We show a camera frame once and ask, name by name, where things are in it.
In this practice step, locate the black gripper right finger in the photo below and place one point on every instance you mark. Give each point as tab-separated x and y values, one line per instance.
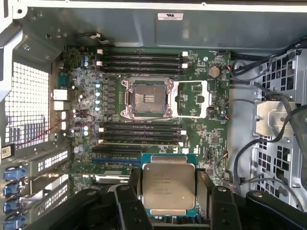
223	208

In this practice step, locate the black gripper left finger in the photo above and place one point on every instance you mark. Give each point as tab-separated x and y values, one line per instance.
129	210

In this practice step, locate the silver CPU chip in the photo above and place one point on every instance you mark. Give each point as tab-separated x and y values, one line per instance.
168	187

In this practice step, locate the blue expansion slot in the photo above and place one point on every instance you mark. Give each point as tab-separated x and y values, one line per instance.
115	160

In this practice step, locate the black expansion slot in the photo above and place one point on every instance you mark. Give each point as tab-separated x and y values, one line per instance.
115	150

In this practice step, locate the black RAM slot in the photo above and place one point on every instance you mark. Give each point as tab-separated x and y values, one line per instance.
141	129
141	65
141	134
141	124
141	139
141	60
141	70
141	55

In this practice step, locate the CPU socket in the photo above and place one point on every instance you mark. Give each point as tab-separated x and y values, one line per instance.
148	98

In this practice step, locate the green motherboard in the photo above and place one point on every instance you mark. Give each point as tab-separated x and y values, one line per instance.
204	134

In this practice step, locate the silver metal drive cage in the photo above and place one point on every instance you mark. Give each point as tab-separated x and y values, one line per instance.
271	119

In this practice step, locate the blue card retention clip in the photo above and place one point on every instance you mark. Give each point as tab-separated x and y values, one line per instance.
10	190
14	222
14	173
11	206

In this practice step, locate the round coin battery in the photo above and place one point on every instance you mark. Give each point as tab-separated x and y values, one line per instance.
214	72

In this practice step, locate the black PC case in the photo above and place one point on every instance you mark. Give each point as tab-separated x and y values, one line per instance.
204	31

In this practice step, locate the white case label sticker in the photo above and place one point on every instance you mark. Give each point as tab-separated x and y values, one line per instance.
170	16

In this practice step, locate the metal socket cover frame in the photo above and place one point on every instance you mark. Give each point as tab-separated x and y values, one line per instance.
175	105

